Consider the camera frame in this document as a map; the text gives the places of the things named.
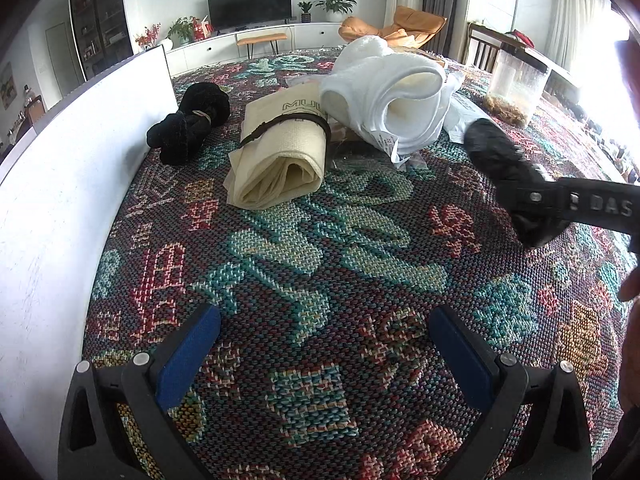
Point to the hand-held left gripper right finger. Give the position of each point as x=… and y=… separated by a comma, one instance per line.
x=460, y=355

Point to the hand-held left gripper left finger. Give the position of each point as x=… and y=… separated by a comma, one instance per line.
x=187, y=355

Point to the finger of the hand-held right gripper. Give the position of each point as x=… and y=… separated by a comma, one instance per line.
x=545, y=199

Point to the black fabric roll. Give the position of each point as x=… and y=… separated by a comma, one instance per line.
x=492, y=152

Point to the person's right hand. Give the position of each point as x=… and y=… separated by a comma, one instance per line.
x=631, y=287

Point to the clear plastic jar black lid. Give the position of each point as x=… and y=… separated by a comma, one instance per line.
x=515, y=85

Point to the grey wet wipes pack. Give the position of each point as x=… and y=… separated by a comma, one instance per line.
x=460, y=115

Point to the red cloth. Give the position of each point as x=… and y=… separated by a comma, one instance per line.
x=524, y=38

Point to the colourful woven blanket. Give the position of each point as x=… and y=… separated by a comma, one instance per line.
x=320, y=260

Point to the clear plastic wrapper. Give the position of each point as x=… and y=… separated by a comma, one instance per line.
x=365, y=152

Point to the white curtain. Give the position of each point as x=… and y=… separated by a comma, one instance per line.
x=575, y=10

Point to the white board panel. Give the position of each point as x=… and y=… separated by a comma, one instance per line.
x=60, y=210

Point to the white folded towel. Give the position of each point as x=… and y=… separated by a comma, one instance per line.
x=380, y=90

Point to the beige rolled tote bag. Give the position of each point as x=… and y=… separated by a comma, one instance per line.
x=280, y=160

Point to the orange lounge chair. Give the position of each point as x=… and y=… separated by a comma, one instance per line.
x=420, y=22

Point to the grey curtain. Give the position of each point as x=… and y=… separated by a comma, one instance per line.
x=442, y=5

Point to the black knotted cloth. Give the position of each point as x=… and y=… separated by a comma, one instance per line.
x=175, y=135

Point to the large green potted plant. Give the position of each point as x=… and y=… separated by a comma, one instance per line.
x=335, y=5

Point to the white television cabinet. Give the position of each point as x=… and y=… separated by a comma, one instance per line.
x=310, y=35

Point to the small green potted plant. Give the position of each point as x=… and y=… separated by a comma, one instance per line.
x=305, y=10

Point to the round white vase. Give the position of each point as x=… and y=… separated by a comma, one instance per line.
x=165, y=44

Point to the red flowers in vase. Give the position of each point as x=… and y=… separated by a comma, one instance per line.
x=147, y=37

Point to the red gift bag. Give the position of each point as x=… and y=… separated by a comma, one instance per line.
x=202, y=30

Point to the wooden bench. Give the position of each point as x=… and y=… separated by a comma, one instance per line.
x=260, y=37

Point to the bushy green plant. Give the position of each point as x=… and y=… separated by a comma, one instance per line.
x=181, y=29

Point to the dark bookshelf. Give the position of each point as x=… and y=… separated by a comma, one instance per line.
x=100, y=15

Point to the black television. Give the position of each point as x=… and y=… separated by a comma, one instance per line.
x=250, y=5

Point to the wooden slatted frame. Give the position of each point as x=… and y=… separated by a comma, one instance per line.
x=480, y=45

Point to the framed wall picture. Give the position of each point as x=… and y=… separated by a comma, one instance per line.
x=6, y=85

